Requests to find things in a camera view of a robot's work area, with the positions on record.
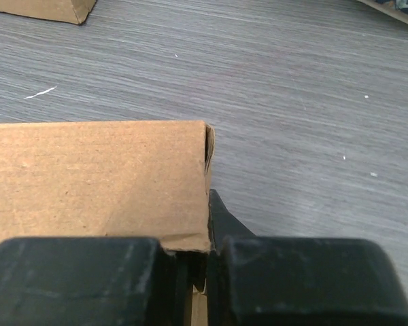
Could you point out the small cardboard box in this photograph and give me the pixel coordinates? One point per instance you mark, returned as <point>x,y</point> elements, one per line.
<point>131,179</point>

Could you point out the large cardboard box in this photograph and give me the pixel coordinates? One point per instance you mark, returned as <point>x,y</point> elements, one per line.
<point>71,11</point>

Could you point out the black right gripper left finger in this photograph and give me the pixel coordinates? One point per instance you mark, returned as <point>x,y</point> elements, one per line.
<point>92,281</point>

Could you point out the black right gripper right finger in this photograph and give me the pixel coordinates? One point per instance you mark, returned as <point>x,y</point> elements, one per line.
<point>282,280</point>

